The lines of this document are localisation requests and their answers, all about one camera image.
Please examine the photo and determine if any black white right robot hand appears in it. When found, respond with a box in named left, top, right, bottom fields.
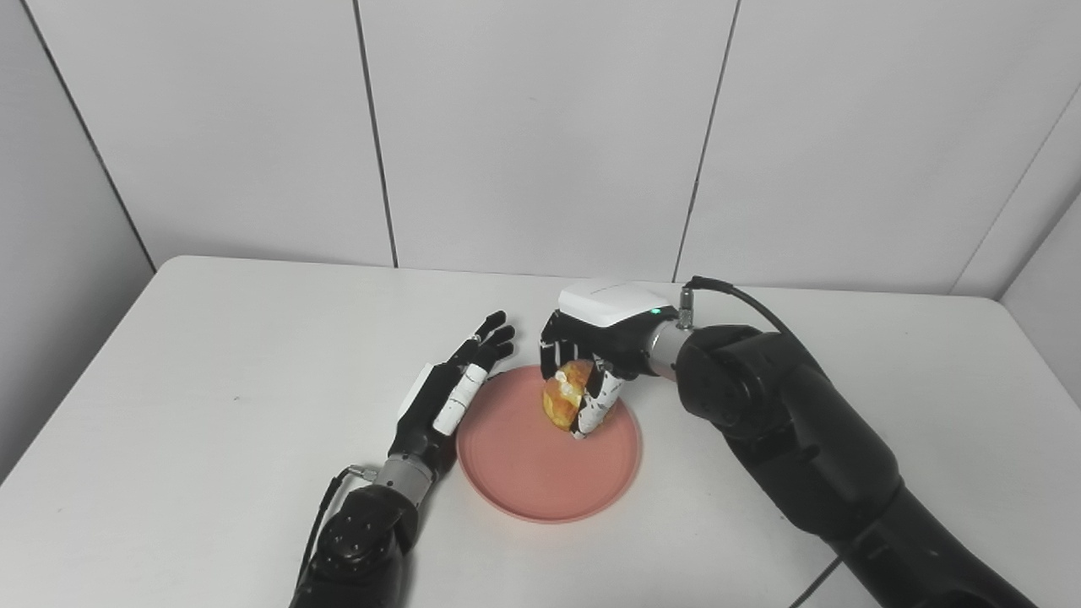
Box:
left=540, top=281, right=681, bottom=440

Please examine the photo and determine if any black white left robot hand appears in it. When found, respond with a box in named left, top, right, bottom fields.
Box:
left=388, top=311, right=516, bottom=486

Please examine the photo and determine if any cream puff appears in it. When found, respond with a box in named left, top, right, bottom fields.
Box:
left=541, top=359, right=597, bottom=432

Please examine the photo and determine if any pink round plate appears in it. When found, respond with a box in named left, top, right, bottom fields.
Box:
left=456, top=365, right=643, bottom=524

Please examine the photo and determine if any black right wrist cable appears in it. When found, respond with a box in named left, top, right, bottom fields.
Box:
left=678, top=276, right=796, bottom=340

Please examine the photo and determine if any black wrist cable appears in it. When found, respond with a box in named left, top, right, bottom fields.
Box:
left=678, top=276, right=796, bottom=340
left=296, top=464, right=378, bottom=592

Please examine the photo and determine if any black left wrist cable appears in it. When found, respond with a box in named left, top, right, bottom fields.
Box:
left=296, top=464, right=378, bottom=592

